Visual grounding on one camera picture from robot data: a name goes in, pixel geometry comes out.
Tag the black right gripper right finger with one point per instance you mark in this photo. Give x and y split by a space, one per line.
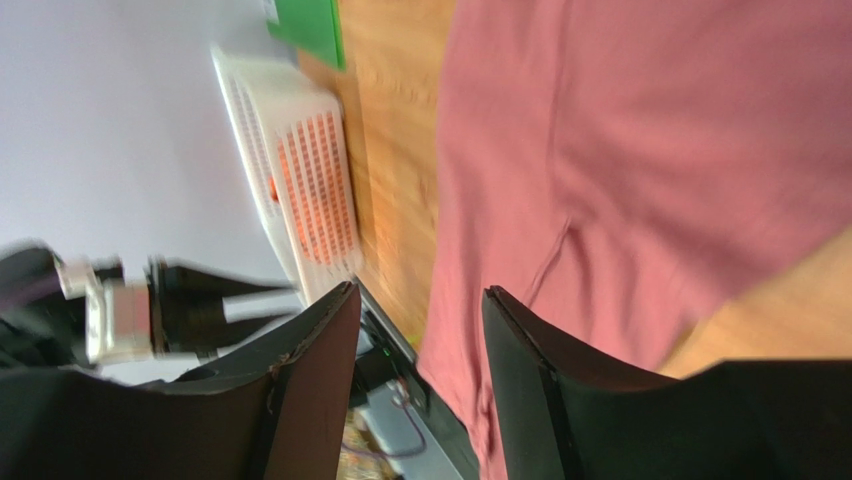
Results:
567 410

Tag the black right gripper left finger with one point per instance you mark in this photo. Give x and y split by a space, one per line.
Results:
275 408

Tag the dusty red t-shirt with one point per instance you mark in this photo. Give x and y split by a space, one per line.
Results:
624 168

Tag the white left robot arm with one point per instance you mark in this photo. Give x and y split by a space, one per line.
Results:
41 328

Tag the white plastic laundry basket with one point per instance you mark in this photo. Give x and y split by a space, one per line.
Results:
264 97

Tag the green plastic folder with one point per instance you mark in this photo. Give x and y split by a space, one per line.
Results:
309 25

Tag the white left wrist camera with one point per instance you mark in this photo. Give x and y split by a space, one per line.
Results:
118 314

